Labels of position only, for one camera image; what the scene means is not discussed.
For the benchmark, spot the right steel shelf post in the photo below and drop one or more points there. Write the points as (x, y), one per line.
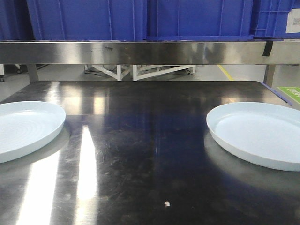
(269, 75)

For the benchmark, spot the blue plastic bin centre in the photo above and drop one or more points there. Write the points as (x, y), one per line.
(199, 20)

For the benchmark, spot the green floor sign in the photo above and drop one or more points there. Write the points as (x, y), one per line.
(292, 92)

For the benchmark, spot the light blue plate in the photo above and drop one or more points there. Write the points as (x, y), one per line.
(27, 126)
(263, 134)

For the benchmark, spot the black tape strip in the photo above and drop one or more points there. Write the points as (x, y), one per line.
(267, 48)

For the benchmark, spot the white metal frame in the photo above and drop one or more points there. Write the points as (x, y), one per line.
(139, 72)

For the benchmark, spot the blue plastic bin right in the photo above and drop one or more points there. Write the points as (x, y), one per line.
(269, 18)

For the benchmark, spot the steel shelf post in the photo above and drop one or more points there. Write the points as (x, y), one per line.
(269, 75)
(33, 73)

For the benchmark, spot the white paper label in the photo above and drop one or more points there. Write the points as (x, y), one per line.
(293, 21)

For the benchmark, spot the blue plastic bin left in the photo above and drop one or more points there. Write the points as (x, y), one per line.
(88, 20)

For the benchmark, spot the stainless steel shelf rail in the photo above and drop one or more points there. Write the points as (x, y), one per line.
(284, 52)

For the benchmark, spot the left steel shelf post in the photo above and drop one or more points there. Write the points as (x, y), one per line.
(33, 73)

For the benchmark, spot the blue plastic bin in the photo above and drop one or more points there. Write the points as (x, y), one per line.
(88, 20)
(269, 18)
(199, 20)

